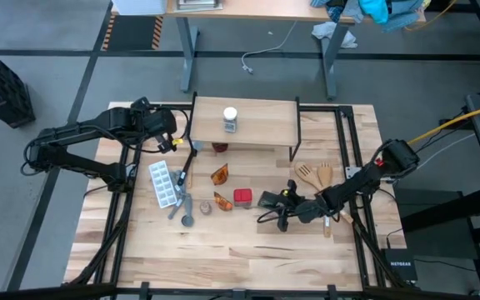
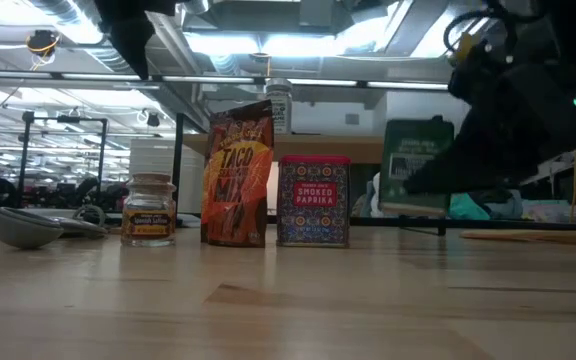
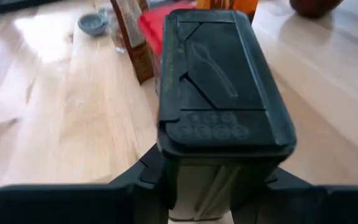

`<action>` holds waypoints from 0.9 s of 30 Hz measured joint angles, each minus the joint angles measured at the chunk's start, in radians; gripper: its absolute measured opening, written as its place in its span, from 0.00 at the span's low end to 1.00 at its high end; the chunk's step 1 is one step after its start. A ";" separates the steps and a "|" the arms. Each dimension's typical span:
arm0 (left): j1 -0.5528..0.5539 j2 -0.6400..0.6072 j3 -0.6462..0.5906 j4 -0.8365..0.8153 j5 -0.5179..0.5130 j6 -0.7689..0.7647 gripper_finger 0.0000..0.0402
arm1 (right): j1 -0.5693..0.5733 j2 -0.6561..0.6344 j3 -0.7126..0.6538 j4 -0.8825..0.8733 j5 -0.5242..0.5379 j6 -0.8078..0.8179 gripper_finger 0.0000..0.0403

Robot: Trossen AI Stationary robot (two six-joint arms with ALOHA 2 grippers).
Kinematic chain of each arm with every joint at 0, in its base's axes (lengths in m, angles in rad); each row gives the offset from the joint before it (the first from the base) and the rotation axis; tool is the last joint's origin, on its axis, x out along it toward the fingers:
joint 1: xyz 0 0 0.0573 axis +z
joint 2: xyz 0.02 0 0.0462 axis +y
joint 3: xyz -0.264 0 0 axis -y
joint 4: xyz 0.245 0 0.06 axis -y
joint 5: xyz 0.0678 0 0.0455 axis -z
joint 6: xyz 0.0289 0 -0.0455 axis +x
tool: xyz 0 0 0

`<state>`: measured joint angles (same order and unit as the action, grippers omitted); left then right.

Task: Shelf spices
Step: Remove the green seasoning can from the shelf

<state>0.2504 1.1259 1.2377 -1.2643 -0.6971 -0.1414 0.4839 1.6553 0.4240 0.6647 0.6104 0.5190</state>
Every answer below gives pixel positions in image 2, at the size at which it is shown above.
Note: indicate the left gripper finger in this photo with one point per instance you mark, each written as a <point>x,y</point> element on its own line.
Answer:
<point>135,45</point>

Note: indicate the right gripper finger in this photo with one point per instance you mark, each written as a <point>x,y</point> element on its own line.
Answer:
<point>458,165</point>

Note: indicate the dark green spice tin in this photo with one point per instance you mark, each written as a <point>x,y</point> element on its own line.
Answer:
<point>408,150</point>

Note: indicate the red-lid smoked paprika tin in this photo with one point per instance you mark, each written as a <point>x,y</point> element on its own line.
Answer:
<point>313,220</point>

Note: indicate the white-lid seasoning jar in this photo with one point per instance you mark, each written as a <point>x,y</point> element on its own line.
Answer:
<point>280,107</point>

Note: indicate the orange taco seasoning packet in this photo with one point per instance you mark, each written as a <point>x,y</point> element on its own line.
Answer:
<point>238,190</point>

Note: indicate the teal cloth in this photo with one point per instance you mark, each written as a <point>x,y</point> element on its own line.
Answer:
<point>468,207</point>

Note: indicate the dark grey cloth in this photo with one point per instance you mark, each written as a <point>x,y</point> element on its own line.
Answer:
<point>508,205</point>

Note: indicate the overhead rig crossbar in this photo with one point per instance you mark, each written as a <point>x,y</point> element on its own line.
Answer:
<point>208,79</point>

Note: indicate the white cloth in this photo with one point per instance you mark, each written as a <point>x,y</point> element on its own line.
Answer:
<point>374,200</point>

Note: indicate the ceiling light panel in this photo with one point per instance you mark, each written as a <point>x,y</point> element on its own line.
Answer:
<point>228,44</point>

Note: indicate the floral cloth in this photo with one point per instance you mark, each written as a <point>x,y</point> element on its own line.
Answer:
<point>558,212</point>

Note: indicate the wooden slotted spatula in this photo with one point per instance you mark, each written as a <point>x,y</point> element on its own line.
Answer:
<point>543,238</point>

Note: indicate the white cabinet box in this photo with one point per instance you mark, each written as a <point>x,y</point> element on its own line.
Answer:
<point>140,160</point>

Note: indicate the grey measuring spoon set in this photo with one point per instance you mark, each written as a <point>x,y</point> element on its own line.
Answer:
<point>23,230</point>

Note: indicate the silver ceiling duct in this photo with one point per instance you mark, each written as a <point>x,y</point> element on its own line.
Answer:
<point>68,12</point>

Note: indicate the black aluminium table frame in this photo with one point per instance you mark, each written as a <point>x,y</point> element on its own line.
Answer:
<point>518,223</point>

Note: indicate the black overhead camera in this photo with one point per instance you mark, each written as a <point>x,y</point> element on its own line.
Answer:
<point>42,41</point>

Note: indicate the wooden shelf with black frame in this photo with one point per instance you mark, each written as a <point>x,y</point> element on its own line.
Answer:
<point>328,145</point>

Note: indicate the black background frame stand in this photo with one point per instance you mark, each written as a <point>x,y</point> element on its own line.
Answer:
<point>24,150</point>

